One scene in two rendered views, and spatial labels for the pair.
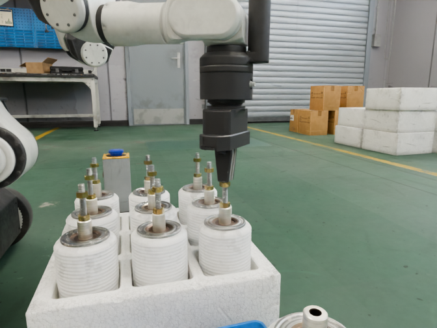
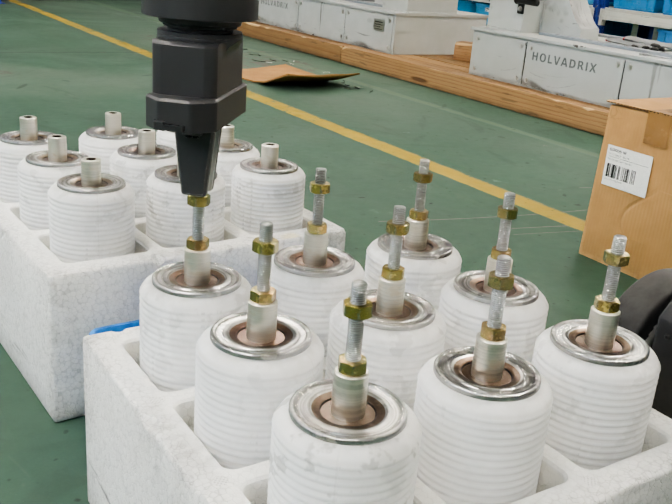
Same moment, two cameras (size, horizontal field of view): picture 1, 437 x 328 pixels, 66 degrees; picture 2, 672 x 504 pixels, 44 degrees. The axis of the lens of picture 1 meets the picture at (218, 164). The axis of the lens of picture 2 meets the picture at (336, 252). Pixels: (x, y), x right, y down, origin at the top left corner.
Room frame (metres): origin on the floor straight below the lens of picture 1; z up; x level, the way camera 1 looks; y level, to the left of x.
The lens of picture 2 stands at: (1.23, -0.11, 0.53)
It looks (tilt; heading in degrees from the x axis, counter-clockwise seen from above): 20 degrees down; 161
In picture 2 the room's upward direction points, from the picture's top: 5 degrees clockwise
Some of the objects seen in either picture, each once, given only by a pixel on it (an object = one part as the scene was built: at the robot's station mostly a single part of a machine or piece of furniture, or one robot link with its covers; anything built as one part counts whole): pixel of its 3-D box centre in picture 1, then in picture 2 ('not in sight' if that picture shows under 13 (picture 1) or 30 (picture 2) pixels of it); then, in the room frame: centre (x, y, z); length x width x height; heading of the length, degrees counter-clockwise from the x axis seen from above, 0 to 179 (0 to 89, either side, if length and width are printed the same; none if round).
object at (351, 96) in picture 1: (348, 97); not in sight; (4.40, -1.68, 0.45); 0.30 x 0.24 x 0.30; 13
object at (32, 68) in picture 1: (39, 66); not in sight; (4.82, 2.50, 0.87); 0.40 x 0.30 x 0.23; 92
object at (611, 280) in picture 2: (95, 174); (611, 282); (0.73, 0.28, 0.30); 0.01 x 0.01 x 0.08
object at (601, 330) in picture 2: (96, 190); (601, 328); (0.73, 0.28, 0.26); 0.02 x 0.02 x 0.03
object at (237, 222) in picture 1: (224, 222); (197, 279); (0.57, -0.01, 0.25); 0.08 x 0.08 x 0.01
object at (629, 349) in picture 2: (96, 195); (598, 343); (0.73, 0.28, 0.25); 0.08 x 0.08 x 0.01
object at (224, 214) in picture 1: (224, 215); (197, 265); (0.57, -0.01, 0.26); 0.02 x 0.02 x 0.03
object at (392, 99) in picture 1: (400, 99); not in sight; (2.91, -1.56, 0.45); 0.39 x 0.39 x 0.18; 16
